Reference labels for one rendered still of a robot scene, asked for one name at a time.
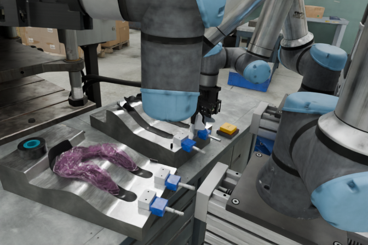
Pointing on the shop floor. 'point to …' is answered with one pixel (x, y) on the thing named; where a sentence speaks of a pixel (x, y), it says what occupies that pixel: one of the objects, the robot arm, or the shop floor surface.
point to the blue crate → (236, 78)
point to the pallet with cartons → (121, 25)
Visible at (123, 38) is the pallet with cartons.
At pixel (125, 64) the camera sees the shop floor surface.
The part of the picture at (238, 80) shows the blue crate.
